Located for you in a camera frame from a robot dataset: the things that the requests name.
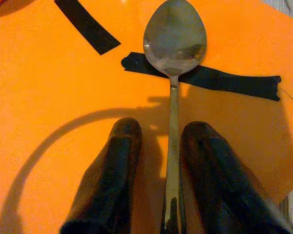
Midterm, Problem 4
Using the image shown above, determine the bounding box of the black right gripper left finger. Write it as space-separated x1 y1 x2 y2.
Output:
60 117 143 234

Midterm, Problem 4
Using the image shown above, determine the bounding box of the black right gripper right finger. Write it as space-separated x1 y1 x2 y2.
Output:
180 121 293 234

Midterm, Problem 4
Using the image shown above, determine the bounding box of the silver metal spoon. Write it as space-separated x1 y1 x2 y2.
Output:
143 0 208 234

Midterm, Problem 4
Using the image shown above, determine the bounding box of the orange placemat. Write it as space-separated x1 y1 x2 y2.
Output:
0 0 293 234

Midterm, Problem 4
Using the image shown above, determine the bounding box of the black tape strip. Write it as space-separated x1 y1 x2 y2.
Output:
121 51 282 102
54 0 122 56

